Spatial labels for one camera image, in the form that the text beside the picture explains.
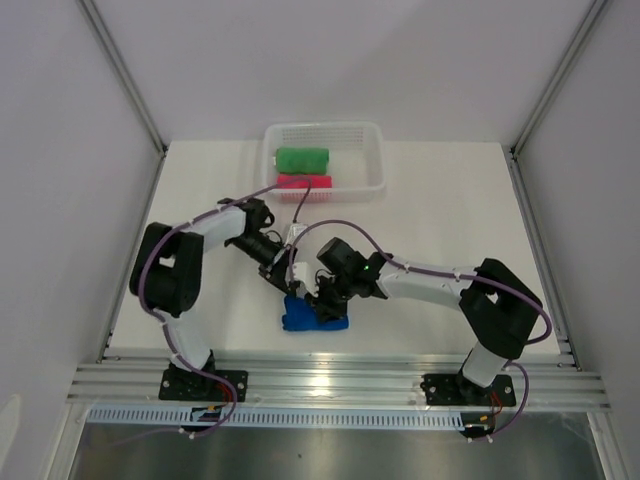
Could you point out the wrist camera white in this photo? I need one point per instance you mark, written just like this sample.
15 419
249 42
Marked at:
303 280
293 231

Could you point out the green towel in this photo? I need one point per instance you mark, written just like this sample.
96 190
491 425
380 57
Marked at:
302 160

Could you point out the pink towel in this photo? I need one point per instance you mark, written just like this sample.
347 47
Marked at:
300 181

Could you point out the right aluminium frame post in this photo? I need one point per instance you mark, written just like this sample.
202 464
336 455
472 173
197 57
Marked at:
567 61

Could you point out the white plastic basket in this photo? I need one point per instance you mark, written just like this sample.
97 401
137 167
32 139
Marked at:
343 159

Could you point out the blue towel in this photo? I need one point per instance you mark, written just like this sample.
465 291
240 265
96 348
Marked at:
300 317

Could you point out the aluminium mounting rail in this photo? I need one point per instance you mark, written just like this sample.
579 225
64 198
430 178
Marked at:
336 380

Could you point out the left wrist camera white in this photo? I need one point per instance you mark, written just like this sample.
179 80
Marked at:
293 231

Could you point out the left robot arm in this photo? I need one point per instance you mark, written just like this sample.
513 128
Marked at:
167 278

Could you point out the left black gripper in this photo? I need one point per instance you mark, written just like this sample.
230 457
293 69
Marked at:
277 268

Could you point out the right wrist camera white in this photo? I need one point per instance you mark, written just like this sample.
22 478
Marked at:
303 280

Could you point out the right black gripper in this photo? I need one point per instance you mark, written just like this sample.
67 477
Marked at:
323 307

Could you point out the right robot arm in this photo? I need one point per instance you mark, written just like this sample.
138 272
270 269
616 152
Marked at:
499 308

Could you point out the left aluminium frame post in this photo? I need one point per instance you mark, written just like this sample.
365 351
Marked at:
116 61

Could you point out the aluminium frame post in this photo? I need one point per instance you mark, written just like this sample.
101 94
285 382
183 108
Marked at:
567 61
116 61

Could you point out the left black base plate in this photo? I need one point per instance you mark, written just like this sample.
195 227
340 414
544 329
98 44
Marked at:
181 385

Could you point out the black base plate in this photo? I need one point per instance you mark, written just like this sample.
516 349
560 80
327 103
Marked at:
181 385
447 389

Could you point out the slotted cable duct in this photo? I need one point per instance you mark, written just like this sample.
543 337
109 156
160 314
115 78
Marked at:
277 417

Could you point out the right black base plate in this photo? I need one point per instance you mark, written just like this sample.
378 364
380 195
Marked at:
447 389

